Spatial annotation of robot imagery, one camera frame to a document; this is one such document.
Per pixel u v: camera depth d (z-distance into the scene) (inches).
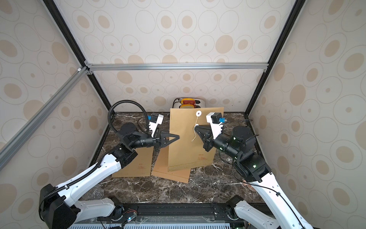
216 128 19.1
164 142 22.6
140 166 35.3
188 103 38.1
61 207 14.9
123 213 28.5
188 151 24.5
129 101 18.4
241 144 16.0
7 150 20.0
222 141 19.7
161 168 35.8
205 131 20.6
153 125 21.5
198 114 22.3
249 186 32.1
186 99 39.5
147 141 22.2
